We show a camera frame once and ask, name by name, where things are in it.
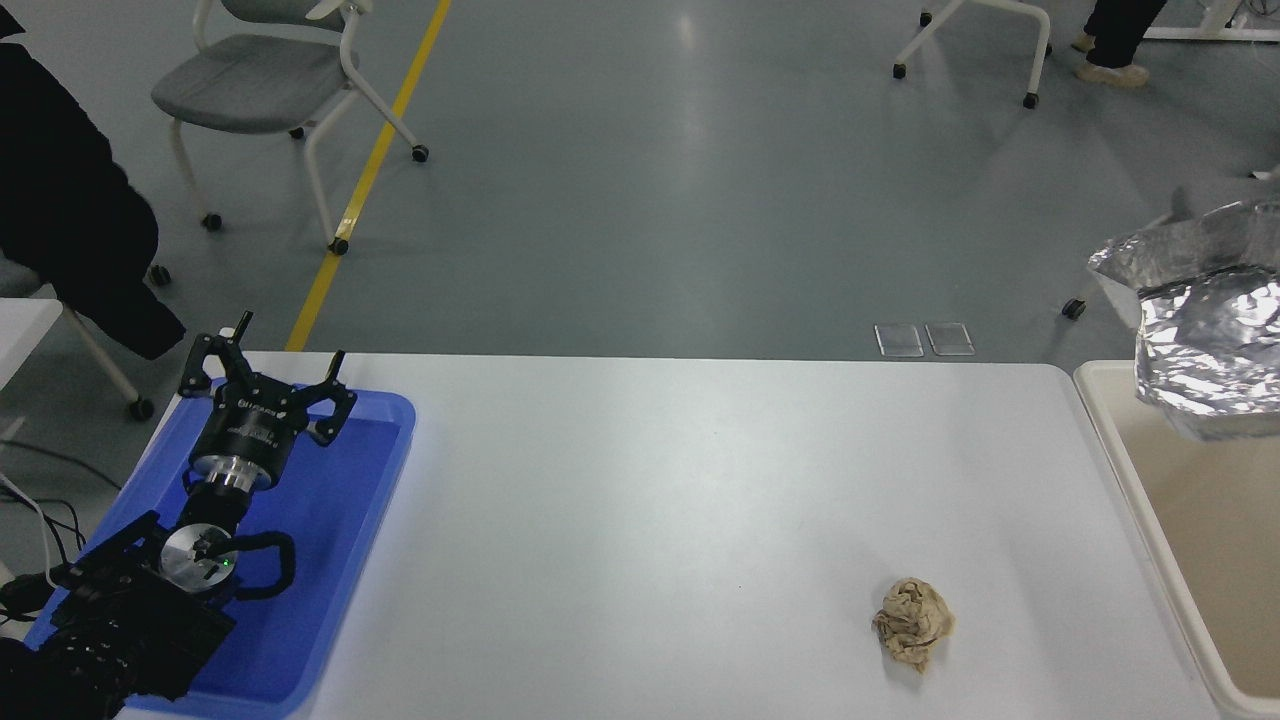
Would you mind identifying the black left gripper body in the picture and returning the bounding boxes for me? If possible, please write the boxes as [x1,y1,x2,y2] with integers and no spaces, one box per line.
[196,379,312,471]

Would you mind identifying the silver foil plate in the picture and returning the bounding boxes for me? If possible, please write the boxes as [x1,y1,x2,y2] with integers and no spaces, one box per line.
[1087,197,1280,443]

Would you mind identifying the blue plastic tray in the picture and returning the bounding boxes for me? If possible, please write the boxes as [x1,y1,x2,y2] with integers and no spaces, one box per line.
[22,377,416,719]

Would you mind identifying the white wheeled chair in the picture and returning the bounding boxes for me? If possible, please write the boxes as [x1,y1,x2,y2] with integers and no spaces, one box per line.
[0,254,172,422]

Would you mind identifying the person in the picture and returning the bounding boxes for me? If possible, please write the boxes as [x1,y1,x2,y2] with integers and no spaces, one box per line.
[0,8,188,362]
[1071,0,1170,90]

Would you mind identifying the crumpled tan paper ball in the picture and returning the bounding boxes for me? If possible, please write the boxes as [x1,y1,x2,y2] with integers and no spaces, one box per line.
[871,577,956,674]

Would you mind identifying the white chair legs with casters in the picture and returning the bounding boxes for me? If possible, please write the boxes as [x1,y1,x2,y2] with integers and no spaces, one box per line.
[892,0,1054,110]

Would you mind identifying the large pale bin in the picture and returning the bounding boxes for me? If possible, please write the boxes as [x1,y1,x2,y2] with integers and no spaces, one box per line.
[1072,360,1280,720]

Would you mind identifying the white furniture base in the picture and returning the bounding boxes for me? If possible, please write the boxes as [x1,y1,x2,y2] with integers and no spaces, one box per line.
[1143,0,1280,44]

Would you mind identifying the thin black cable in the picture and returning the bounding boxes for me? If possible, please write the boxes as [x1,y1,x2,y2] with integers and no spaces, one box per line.
[0,440,122,563]

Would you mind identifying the white cable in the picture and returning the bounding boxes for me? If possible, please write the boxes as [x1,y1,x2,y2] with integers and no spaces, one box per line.
[0,474,53,591]

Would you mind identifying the grey seat white frame chair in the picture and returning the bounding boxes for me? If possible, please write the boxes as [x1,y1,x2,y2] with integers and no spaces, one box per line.
[150,0,431,257]

